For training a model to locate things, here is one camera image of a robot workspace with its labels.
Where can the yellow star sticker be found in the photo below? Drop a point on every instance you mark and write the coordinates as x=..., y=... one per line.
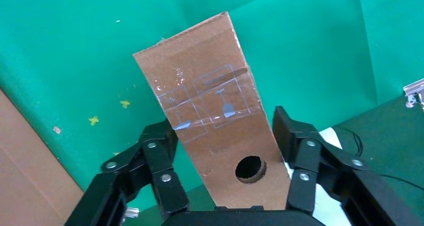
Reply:
x=93, y=120
x=125, y=103

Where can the green table cloth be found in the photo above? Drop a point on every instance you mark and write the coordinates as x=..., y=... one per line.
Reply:
x=66, y=35

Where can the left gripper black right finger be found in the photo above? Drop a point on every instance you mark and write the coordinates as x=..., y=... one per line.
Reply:
x=308, y=158

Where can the white flat panel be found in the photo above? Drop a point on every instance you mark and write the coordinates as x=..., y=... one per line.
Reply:
x=331, y=136

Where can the pale paper scrap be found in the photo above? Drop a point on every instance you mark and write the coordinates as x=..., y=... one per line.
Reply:
x=57, y=130

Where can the small taped cardboard box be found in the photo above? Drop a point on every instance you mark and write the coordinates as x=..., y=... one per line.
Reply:
x=215, y=118

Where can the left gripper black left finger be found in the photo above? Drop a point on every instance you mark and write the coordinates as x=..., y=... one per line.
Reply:
x=159, y=161

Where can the large open cardboard carton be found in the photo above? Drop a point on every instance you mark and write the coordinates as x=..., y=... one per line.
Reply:
x=23, y=171

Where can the silver binder clip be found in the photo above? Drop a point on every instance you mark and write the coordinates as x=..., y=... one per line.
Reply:
x=414, y=92

